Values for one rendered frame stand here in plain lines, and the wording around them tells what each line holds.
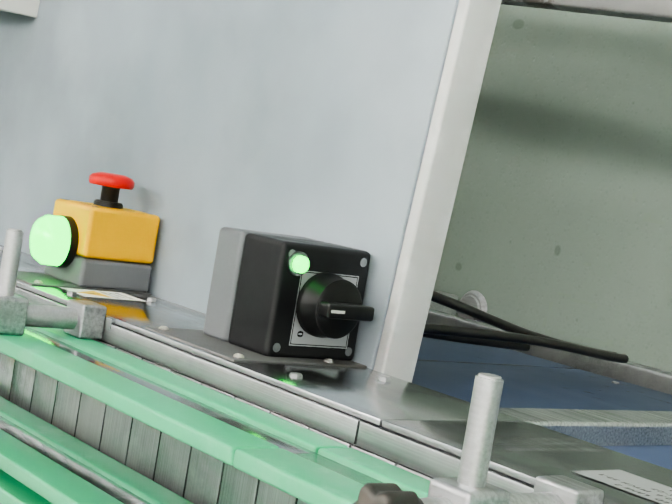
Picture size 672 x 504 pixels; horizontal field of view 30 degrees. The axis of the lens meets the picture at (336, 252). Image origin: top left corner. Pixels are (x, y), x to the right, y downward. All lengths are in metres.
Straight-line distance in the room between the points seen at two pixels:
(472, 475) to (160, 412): 0.23
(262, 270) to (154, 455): 0.15
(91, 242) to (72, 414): 0.18
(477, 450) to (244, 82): 0.58
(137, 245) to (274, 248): 0.28
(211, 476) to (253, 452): 0.17
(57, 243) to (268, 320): 0.30
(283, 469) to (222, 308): 0.29
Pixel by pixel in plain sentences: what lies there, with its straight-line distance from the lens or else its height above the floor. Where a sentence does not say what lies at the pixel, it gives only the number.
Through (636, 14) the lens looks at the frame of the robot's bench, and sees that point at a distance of 1.49.
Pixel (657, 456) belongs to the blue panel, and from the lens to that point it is 0.87.
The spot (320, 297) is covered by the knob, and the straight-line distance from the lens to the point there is 0.84.
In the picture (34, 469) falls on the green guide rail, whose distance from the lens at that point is 0.85.
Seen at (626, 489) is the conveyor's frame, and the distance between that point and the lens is 0.63.
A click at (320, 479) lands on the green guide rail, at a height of 0.95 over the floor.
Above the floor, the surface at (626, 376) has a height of 0.25.
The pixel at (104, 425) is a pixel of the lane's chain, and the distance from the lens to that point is 0.93.
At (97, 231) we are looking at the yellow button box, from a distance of 1.09.
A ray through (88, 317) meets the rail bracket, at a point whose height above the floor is 0.89.
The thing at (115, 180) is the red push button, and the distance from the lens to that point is 1.11.
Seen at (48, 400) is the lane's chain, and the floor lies 0.88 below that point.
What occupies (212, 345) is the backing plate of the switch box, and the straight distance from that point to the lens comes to 0.86.
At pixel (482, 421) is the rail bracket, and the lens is 0.53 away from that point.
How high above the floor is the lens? 1.34
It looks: 40 degrees down
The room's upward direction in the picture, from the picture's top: 83 degrees counter-clockwise
